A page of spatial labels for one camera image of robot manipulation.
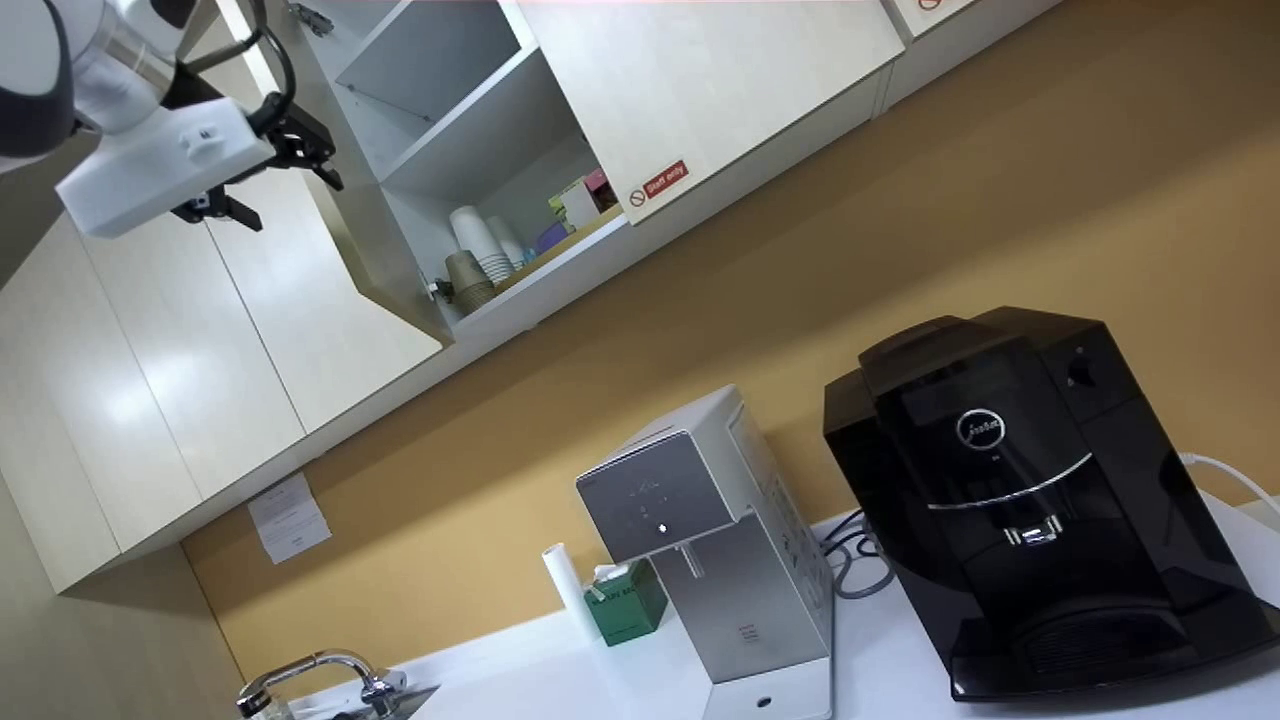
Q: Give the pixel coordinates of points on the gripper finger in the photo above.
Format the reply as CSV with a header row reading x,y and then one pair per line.
x,y
305,140
220,208

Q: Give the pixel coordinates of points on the white paper note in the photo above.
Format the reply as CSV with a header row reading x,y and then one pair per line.
x,y
289,518

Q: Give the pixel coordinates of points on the plain white cabinet door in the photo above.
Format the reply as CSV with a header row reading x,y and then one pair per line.
x,y
70,420
320,300
190,360

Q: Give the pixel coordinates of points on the green box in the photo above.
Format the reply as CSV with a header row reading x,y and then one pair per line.
x,y
628,605

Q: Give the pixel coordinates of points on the white wall cabinet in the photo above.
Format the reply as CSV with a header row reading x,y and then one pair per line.
x,y
700,90

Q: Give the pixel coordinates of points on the purple packet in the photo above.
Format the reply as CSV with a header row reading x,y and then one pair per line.
x,y
552,238

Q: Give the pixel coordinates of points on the white and pink box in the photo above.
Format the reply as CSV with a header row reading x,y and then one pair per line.
x,y
585,198

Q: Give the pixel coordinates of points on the stack of brown paper cups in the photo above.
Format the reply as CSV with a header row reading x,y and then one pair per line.
x,y
470,282

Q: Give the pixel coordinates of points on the open cabinet door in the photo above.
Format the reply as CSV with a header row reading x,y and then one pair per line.
x,y
355,200

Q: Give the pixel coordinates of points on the stack of white paper cups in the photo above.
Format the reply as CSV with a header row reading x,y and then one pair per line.
x,y
508,240
472,240

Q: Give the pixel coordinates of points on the chrome tap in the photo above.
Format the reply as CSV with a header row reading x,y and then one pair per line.
x,y
330,663

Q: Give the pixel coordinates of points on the red and white sticker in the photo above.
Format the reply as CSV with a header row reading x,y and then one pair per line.
x,y
665,181

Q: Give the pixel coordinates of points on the black coffee machine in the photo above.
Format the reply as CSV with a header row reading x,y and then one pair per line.
x,y
1050,500

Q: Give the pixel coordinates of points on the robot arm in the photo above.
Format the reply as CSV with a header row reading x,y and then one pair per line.
x,y
150,170

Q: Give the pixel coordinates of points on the silver water dispenser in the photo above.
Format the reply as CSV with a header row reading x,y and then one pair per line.
x,y
740,560

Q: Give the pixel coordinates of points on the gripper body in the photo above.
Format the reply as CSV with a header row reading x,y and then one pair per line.
x,y
200,88

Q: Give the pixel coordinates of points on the white cylinder roll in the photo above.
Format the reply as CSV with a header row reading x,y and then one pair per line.
x,y
568,592

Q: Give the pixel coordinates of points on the steel sink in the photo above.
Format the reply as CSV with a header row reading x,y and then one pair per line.
x,y
400,702

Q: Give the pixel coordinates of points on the cabinet door with red sticker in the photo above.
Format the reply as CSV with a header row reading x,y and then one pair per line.
x,y
925,15
720,80

